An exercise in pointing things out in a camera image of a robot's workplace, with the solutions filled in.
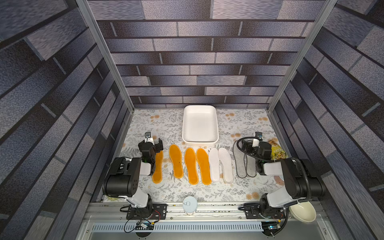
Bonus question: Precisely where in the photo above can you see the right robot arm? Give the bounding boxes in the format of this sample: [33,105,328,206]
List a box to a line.
[236,137,326,219]

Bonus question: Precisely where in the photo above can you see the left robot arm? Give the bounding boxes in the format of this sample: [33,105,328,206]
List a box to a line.
[102,133,164,211]

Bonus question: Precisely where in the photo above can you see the white plastic storage box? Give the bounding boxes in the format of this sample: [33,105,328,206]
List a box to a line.
[182,105,219,147]

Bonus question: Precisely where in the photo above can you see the yellow snack bag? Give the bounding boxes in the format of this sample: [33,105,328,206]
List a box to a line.
[268,139,287,161]

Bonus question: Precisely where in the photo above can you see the right grey insole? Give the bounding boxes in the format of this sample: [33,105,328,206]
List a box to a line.
[245,155,257,178]

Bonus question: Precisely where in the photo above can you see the grey insole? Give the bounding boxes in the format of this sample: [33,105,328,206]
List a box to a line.
[245,155,257,178]
[233,141,247,179]

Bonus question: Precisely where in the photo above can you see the left grey insole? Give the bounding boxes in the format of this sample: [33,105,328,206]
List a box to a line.
[233,141,247,179]

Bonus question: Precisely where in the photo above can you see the right white insole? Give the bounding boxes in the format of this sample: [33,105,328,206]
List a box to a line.
[218,148,234,184]

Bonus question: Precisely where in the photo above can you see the white insole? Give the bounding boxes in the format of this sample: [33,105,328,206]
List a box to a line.
[218,148,234,184]
[209,148,220,183]

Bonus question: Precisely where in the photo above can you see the floral patterned table mat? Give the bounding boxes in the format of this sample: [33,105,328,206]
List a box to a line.
[120,109,284,202]

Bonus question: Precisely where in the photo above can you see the left white insole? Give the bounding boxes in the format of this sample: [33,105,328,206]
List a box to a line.
[209,148,220,183]

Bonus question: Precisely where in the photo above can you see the green cabbage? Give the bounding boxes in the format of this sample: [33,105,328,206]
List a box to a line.
[104,195,120,202]

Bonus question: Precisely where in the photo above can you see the cream ceramic bowl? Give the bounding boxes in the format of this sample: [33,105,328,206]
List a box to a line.
[289,202,317,223]

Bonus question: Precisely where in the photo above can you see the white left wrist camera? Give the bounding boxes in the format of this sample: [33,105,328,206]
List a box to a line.
[144,132,155,145]

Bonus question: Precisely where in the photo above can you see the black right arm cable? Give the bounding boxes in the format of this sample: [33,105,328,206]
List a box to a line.
[232,136,313,202]

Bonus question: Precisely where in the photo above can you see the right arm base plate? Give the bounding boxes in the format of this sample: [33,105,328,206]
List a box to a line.
[239,203,271,220]

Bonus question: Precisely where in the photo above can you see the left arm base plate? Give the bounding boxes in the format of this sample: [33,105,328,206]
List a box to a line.
[126,204,168,221]

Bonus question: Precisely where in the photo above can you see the aluminium front rail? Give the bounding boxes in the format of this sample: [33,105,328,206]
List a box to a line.
[85,201,328,223]

